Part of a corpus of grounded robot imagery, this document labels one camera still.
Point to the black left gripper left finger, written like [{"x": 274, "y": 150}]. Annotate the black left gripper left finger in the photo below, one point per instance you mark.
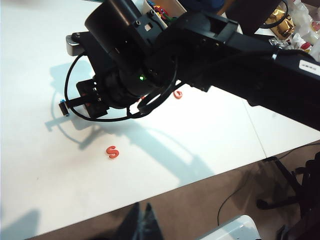
[{"x": 130, "y": 230}]

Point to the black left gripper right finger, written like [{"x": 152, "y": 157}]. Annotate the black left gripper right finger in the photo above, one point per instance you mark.
[{"x": 151, "y": 230}]

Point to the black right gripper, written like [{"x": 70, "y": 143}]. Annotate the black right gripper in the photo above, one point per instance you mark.
[{"x": 96, "y": 111}]

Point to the orange letter u magnet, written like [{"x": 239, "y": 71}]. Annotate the orange letter u magnet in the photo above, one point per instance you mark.
[{"x": 88, "y": 105}]

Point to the orange letter n magnet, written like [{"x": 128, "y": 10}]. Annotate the orange letter n magnet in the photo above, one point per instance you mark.
[{"x": 140, "y": 99}]

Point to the orange letter s magnet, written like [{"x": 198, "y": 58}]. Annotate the orange letter s magnet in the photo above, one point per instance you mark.
[{"x": 112, "y": 152}]

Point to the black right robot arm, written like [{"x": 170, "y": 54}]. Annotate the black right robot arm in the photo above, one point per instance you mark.
[{"x": 225, "y": 55}]

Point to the blue letter l magnet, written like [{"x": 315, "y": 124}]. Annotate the blue letter l magnet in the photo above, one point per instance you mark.
[{"x": 61, "y": 101}]

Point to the orange letter o magnet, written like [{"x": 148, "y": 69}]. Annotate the orange letter o magnet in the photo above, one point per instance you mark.
[{"x": 175, "y": 94}]

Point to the white plastic box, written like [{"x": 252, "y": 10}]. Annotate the white plastic box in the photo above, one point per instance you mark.
[{"x": 232, "y": 228}]

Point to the black office chair base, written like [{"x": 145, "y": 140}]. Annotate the black office chair base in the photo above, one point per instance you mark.
[{"x": 277, "y": 203}]

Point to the beige paper pulp bowl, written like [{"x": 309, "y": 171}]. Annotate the beige paper pulp bowl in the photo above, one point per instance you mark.
[{"x": 175, "y": 7}]

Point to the gold foil snack bag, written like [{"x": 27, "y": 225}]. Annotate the gold foil snack bag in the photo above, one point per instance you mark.
[{"x": 283, "y": 25}]

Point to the white plastic bag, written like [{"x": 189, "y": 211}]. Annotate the white plastic bag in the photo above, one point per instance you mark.
[{"x": 302, "y": 15}]

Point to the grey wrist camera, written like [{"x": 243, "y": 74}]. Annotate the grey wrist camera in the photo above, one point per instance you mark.
[{"x": 75, "y": 48}]

